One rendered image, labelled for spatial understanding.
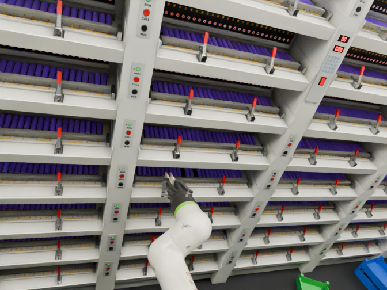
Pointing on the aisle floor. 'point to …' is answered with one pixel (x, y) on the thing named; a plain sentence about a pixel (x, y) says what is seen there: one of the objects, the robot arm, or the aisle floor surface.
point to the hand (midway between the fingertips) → (169, 178)
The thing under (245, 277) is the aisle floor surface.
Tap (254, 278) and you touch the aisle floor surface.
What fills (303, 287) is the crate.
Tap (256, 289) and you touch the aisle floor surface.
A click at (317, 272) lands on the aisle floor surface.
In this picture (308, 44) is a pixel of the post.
